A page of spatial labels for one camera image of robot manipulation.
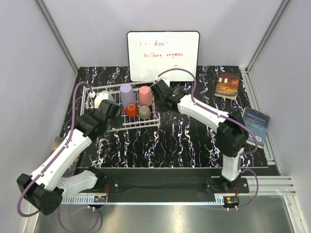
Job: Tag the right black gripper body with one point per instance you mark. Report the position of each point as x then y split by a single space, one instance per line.
160 102

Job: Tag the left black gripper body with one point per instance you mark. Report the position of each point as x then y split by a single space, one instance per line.
118 113

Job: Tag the white wire dish rack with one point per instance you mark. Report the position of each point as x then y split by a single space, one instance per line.
125 122

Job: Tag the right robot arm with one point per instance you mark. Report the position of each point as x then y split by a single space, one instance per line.
230 132

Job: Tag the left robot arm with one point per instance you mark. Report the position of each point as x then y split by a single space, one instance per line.
44 188

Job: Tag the green plastic cup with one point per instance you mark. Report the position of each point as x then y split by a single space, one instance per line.
104 95

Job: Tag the pink plastic cup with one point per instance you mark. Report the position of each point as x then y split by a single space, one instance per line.
145 96

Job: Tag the purple plastic cup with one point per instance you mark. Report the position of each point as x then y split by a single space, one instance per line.
127 95

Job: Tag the orange ceramic mug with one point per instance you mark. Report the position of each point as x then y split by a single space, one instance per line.
131 111

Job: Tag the beige ceramic mug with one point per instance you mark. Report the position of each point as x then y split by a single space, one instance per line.
144 112

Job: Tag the white whiteboard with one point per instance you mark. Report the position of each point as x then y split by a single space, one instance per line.
173 55

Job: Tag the orange cover book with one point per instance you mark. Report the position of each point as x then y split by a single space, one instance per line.
227 85

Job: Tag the tale of two cities book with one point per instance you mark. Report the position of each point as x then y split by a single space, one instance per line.
71 170

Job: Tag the blue cover book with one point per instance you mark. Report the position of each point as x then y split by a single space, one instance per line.
257 123

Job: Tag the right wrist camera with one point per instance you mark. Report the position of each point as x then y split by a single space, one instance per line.
166 81

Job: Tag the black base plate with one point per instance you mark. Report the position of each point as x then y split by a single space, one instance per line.
164 185

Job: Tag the white cable duct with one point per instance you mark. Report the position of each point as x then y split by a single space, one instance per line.
86 199

